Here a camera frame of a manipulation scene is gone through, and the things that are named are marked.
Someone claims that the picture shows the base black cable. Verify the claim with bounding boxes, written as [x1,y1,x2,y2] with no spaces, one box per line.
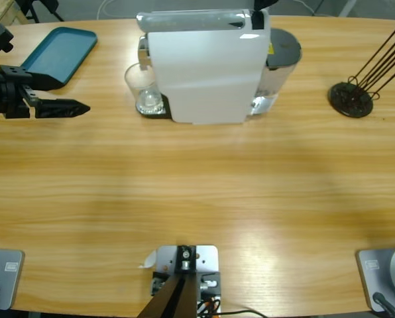
[372,291,395,318]

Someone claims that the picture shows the black chair legs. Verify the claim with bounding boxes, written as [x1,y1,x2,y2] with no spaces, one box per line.
[20,0,65,24]

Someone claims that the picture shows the black clamp with orange wires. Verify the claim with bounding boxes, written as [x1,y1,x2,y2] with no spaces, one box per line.
[150,271,223,315]

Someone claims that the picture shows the black capsule holder with rods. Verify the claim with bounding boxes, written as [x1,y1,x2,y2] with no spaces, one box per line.
[328,22,395,119]

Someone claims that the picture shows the black cable under mount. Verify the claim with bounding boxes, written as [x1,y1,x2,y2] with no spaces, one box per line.
[217,309,268,318]

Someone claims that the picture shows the grey metal leg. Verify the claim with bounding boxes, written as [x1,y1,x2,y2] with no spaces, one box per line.
[340,0,358,17]

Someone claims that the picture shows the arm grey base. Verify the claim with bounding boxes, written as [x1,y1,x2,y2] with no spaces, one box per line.
[355,244,395,313]
[0,248,26,311]

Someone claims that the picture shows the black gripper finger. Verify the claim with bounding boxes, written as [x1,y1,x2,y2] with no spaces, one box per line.
[253,0,280,13]

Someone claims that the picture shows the clear glass cup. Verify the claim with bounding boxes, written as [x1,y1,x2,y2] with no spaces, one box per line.
[123,62,164,116]

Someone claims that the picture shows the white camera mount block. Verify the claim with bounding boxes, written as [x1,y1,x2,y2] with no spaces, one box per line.
[155,244,219,276]

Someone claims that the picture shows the teal plastic tray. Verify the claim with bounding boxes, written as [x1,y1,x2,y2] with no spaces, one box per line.
[20,26,99,90]

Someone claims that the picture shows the white cable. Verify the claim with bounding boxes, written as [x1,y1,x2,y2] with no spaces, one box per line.
[96,0,142,19]

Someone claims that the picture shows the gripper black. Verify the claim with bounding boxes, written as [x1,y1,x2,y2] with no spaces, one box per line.
[0,65,91,120]

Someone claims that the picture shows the black camera post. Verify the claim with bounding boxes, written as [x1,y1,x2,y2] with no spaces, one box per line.
[139,244,198,318]

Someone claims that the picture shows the white capsule coffee machine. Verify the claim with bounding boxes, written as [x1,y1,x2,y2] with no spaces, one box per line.
[136,8,272,126]

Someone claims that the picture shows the white paper tag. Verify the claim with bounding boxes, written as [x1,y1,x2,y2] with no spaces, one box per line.
[138,250,158,270]

